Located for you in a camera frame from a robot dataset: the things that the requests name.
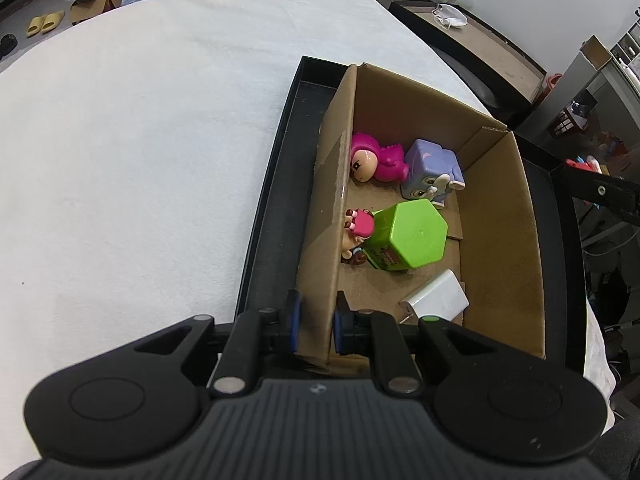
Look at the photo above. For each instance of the pink toy figure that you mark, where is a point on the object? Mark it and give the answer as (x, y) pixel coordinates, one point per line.
(387, 160)

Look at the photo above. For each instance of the white face mask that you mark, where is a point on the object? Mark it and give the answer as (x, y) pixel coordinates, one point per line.
(450, 15)

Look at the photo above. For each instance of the green hexagonal toy box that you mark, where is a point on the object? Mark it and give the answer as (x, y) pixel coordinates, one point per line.
(415, 232)

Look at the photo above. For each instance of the white power adapter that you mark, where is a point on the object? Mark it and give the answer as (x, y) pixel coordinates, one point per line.
(440, 297)

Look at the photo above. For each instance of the brown cardboard box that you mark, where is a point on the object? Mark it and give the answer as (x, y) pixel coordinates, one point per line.
(500, 240)

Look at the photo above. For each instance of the red container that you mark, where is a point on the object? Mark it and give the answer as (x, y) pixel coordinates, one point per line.
(551, 87)

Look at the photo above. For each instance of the small pink and brown figure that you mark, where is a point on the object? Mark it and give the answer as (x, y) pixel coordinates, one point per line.
(360, 225)

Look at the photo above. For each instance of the black shallow tray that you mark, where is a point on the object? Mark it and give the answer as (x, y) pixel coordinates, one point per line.
(277, 200)

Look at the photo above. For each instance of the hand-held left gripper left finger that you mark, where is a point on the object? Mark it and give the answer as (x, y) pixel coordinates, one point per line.
(296, 321)

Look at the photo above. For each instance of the black shoe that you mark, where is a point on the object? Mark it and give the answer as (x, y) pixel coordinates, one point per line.
(7, 45)

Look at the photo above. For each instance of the grey cabinet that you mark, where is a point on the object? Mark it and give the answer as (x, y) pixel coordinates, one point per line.
(565, 100)

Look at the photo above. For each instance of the black framed brown table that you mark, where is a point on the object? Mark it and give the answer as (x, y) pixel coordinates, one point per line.
(480, 50)

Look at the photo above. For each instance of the yellow slipper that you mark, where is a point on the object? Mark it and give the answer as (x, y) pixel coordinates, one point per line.
(36, 26)
(54, 19)

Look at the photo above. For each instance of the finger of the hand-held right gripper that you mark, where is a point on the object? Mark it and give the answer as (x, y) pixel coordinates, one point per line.
(605, 191)

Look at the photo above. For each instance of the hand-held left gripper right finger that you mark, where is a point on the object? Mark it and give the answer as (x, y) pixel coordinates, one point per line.
(339, 329)

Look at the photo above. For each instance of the purple cube elephant toy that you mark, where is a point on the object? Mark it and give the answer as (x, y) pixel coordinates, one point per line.
(430, 165)

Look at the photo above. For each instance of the small open cardboard carton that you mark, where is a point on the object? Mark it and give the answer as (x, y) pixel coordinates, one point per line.
(95, 2)

